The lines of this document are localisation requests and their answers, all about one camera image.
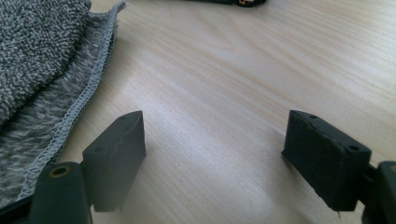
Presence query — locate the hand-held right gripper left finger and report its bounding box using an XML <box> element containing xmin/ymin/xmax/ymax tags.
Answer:
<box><xmin>82</xmin><ymin>110</ymin><xmax>147</xmax><ymax>213</ymax></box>

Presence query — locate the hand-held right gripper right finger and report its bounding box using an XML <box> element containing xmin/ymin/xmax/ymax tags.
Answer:
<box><xmin>281</xmin><ymin>109</ymin><xmax>372</xmax><ymax>213</ymax></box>

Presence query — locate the grey terry cloth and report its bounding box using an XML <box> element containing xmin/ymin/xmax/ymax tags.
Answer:
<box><xmin>0</xmin><ymin>0</ymin><xmax>127</xmax><ymax>210</ymax></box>

